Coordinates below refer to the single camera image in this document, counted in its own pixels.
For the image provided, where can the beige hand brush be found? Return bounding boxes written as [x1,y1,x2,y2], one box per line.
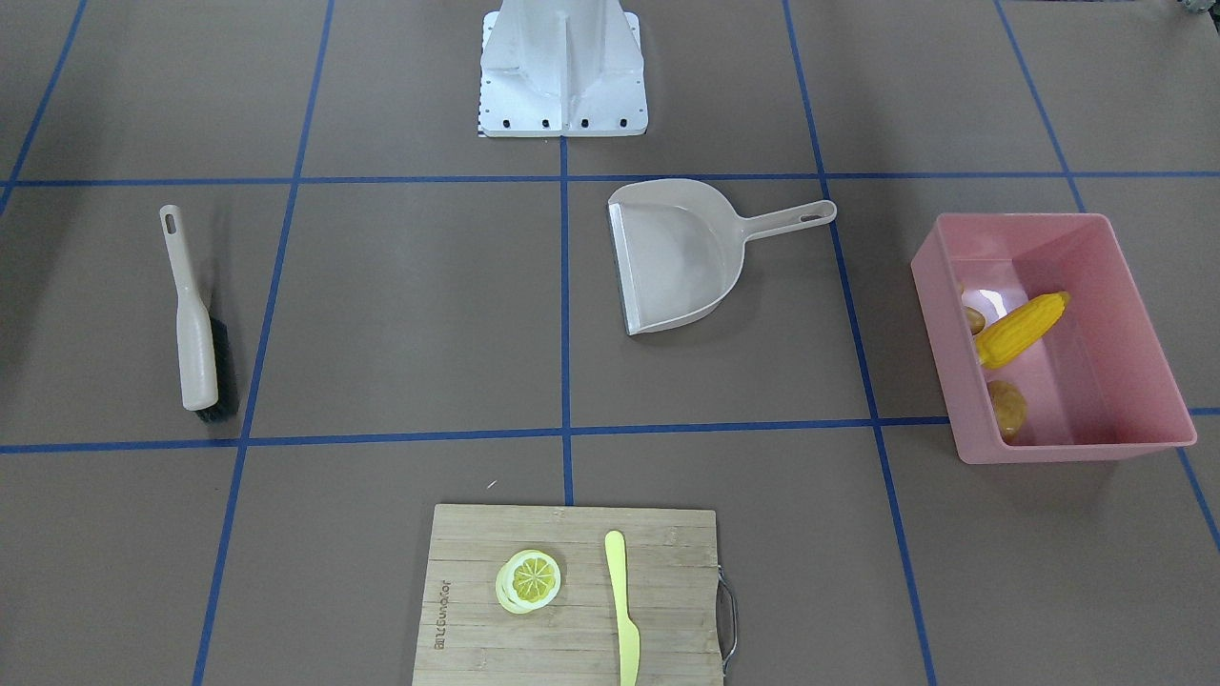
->
[159,204,239,424]

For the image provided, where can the beige plastic dustpan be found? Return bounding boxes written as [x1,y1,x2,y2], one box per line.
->
[608,178,838,337]

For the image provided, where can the pink plastic bin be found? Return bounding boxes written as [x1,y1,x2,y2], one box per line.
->
[911,212,1197,465]

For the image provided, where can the white camera stand base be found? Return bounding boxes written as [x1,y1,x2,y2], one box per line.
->
[477,1,649,138]

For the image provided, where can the bamboo cutting board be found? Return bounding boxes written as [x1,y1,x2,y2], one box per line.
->
[411,504,741,685]

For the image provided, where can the tan toy ginger root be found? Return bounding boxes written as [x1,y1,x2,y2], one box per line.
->
[958,282,987,337]

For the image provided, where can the brown toy potato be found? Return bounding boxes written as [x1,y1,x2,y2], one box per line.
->
[987,378,1028,446]

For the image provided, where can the yellow lemon slices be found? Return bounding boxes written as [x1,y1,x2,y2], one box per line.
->
[494,551,562,614]

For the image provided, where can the yellow toy corn cob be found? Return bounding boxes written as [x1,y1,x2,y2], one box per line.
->
[974,291,1071,370]

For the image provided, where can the yellow plastic knife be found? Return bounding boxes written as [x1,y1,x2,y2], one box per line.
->
[604,530,641,685]

